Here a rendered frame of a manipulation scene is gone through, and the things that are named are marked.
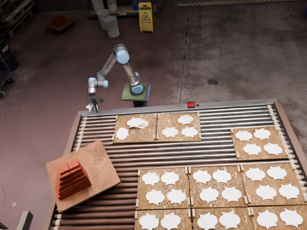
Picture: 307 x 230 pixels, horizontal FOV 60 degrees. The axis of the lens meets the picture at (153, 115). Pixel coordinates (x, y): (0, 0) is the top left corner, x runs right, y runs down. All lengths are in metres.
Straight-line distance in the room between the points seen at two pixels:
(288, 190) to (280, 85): 2.60
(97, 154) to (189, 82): 2.57
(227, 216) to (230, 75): 3.01
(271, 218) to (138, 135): 1.29
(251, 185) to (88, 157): 1.34
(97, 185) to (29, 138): 2.35
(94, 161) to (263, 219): 1.36
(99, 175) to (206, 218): 0.88
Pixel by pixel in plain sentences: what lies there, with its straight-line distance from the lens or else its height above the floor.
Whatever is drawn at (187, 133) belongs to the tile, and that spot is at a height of 0.95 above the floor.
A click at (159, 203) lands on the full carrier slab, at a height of 0.94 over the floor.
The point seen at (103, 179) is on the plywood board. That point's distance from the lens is 2.21.
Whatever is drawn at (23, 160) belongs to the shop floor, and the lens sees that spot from 4.13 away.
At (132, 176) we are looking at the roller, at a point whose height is 0.90.
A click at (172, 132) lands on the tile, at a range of 2.51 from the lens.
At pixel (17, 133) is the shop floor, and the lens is 4.55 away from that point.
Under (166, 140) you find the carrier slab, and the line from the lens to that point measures 2.46.
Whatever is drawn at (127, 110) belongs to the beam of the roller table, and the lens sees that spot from 2.83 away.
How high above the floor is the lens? 2.85
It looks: 45 degrees down
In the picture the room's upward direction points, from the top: 9 degrees counter-clockwise
